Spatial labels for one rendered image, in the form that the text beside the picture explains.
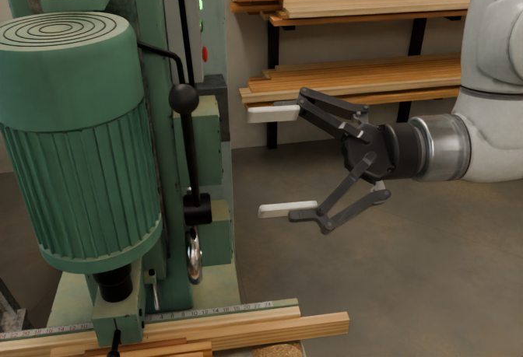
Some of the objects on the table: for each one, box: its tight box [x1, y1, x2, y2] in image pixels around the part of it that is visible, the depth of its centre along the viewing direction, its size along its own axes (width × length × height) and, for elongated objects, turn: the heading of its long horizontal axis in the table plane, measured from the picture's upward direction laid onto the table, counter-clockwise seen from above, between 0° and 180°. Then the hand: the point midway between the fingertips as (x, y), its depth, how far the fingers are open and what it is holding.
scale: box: [0, 301, 273, 339], centre depth 85 cm, size 50×1×1 cm, turn 99°
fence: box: [0, 298, 298, 342], centre depth 87 cm, size 60×2×6 cm, turn 99°
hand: (261, 161), depth 59 cm, fingers open, 13 cm apart
